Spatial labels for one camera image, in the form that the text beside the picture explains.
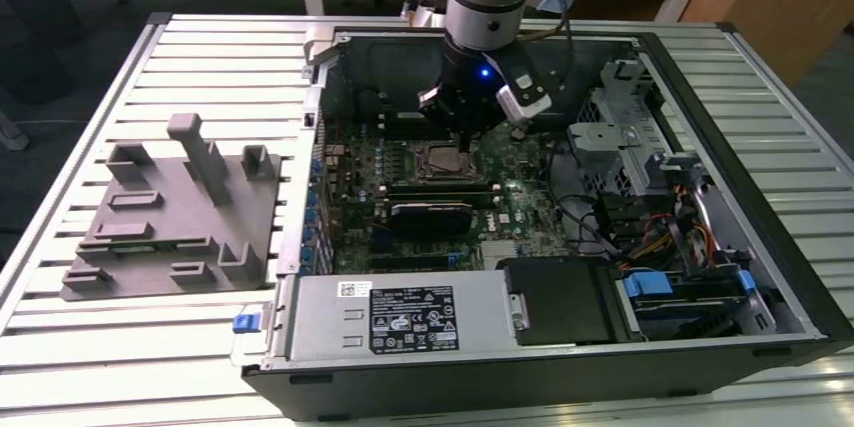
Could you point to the small black graphics card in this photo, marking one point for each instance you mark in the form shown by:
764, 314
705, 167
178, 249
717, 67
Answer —
430, 224

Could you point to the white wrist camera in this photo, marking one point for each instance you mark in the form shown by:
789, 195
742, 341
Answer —
530, 109

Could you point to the blue case latch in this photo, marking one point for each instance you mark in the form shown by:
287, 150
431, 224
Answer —
246, 323

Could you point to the green RAM stick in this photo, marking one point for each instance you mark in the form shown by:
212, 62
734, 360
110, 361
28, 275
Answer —
136, 248

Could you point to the grey parts rack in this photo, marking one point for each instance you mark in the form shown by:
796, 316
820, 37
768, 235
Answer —
194, 227

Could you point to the grey chair base leg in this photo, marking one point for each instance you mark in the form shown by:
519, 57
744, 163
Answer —
12, 137

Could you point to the blue plastic tab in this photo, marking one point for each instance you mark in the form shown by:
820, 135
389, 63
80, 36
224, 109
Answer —
746, 281

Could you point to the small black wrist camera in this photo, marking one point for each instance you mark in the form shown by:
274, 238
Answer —
429, 99

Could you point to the wooden cabinet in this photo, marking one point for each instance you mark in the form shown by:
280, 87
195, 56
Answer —
788, 7

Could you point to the grey power supply unit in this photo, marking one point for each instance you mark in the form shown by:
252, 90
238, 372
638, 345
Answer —
314, 307

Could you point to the round coin cell battery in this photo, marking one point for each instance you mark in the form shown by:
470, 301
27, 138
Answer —
518, 134

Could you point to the black RAM slot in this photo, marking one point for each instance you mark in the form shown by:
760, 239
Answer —
441, 196
483, 201
401, 128
401, 118
401, 133
441, 190
441, 185
401, 123

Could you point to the black silver PC case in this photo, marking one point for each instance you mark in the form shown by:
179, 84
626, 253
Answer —
467, 387

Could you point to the silver perforated drive cage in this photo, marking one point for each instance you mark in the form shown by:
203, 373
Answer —
603, 144

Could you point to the hard disk in blue carrier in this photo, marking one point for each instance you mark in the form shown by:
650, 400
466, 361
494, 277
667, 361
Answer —
650, 286

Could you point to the green motherboard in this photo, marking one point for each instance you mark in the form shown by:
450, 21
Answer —
534, 217

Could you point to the silver CPU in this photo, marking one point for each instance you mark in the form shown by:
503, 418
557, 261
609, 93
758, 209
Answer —
446, 161

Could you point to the CPU socket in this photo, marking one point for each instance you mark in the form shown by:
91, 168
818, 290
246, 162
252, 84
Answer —
443, 178

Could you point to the silver finned heatsink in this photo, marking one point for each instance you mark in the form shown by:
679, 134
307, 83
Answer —
499, 253

